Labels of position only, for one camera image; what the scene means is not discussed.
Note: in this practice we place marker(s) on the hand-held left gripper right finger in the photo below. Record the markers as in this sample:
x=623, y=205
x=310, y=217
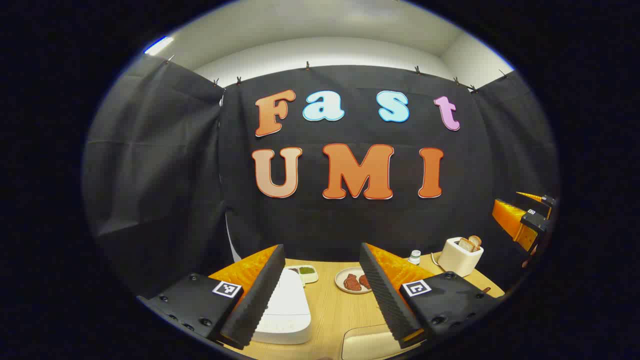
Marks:
x=385, y=295

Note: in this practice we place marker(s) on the toast bread slice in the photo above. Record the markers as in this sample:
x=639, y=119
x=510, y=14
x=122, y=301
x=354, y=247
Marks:
x=466, y=245
x=476, y=241

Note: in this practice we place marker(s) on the red meat piece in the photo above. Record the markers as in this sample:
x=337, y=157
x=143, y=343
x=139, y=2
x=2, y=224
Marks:
x=365, y=281
x=352, y=283

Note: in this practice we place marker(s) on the white toaster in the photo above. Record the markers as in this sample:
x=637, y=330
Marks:
x=457, y=262

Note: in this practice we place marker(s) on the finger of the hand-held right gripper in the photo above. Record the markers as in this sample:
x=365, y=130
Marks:
x=510, y=217
x=547, y=202

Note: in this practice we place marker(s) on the white rice cooker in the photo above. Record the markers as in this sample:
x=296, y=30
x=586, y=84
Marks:
x=290, y=305

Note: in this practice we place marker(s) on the ceiling light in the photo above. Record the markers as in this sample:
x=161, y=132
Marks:
x=159, y=45

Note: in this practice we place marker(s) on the white round plate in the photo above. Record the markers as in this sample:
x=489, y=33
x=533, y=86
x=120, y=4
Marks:
x=342, y=285

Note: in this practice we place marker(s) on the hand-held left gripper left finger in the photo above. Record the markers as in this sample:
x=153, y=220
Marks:
x=257, y=295

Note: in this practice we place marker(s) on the white divided sauce dish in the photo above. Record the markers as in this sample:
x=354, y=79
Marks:
x=307, y=274

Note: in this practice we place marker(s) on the white bottle green cap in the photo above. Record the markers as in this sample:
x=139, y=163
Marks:
x=414, y=258

